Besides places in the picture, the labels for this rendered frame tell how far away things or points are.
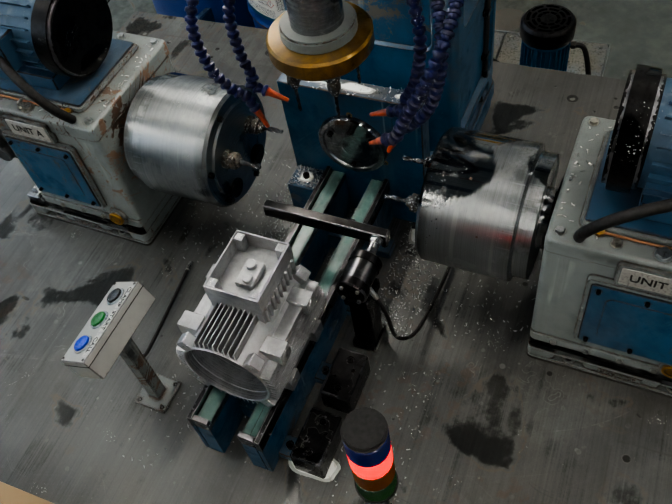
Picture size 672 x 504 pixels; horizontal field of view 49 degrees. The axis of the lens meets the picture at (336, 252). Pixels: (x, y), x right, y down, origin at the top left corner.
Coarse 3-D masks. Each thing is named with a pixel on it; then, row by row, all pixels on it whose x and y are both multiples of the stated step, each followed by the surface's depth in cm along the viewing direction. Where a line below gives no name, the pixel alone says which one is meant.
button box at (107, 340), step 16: (112, 288) 131; (128, 288) 128; (144, 288) 129; (112, 304) 127; (128, 304) 127; (144, 304) 129; (112, 320) 124; (128, 320) 127; (80, 336) 126; (96, 336) 123; (112, 336) 124; (128, 336) 126; (80, 352) 122; (96, 352) 122; (112, 352) 124; (80, 368) 123; (96, 368) 122
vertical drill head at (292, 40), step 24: (288, 0) 115; (312, 0) 113; (336, 0) 115; (288, 24) 121; (312, 24) 116; (336, 24) 118; (360, 24) 122; (288, 48) 120; (312, 48) 118; (336, 48) 118; (360, 48) 119; (288, 72) 120; (312, 72) 118; (336, 72) 119; (336, 96) 125
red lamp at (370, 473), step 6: (390, 450) 96; (390, 456) 97; (384, 462) 95; (390, 462) 98; (354, 468) 97; (360, 468) 96; (366, 468) 95; (372, 468) 95; (378, 468) 96; (384, 468) 97; (360, 474) 98; (366, 474) 97; (372, 474) 97; (378, 474) 97; (384, 474) 98
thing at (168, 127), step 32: (160, 96) 144; (192, 96) 143; (224, 96) 142; (256, 96) 153; (128, 128) 146; (160, 128) 142; (192, 128) 140; (224, 128) 143; (256, 128) 150; (128, 160) 150; (160, 160) 144; (192, 160) 141; (224, 160) 145; (256, 160) 158; (192, 192) 147; (224, 192) 150
